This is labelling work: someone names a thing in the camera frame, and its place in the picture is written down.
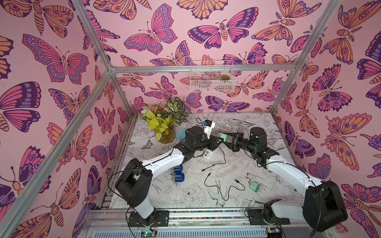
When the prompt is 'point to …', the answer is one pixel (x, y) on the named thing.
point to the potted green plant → (162, 118)
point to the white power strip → (209, 153)
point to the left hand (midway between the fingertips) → (223, 139)
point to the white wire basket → (215, 76)
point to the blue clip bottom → (179, 176)
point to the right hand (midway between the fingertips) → (223, 133)
